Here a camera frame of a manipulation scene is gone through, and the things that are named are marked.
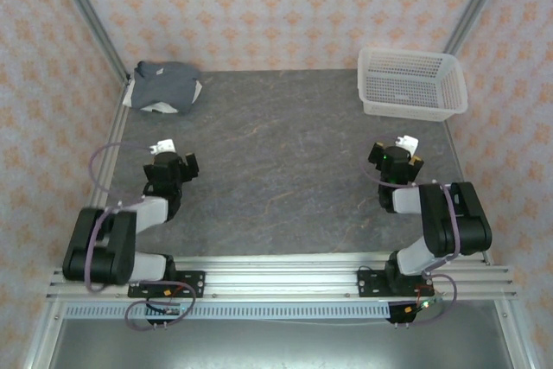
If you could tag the white perforated plastic basket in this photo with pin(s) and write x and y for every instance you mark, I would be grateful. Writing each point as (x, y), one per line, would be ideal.
(410, 84)

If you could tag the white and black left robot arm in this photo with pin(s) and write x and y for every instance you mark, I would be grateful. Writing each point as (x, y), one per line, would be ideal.
(103, 248)

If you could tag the aluminium frame leg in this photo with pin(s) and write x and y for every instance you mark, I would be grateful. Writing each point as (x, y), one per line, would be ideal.
(41, 343)
(516, 343)

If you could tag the grey t-shirt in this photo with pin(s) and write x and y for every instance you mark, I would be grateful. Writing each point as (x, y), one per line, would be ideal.
(168, 86)

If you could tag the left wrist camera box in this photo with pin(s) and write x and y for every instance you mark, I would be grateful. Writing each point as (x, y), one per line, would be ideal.
(164, 146)

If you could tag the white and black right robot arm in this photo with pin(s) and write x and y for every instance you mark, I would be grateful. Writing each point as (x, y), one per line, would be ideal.
(458, 226)

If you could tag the aluminium table side rail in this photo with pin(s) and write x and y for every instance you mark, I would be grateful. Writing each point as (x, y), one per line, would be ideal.
(453, 148)
(117, 122)

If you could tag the long aluminium base rail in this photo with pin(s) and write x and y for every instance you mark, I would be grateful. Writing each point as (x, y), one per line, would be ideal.
(281, 278)

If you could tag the white t-shirt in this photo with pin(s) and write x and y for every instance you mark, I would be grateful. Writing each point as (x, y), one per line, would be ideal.
(163, 107)

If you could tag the small circuit board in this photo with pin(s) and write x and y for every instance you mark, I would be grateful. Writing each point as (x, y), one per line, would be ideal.
(170, 311)
(427, 303)

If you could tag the grey metal panel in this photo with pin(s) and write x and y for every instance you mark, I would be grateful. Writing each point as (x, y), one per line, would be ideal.
(276, 347)

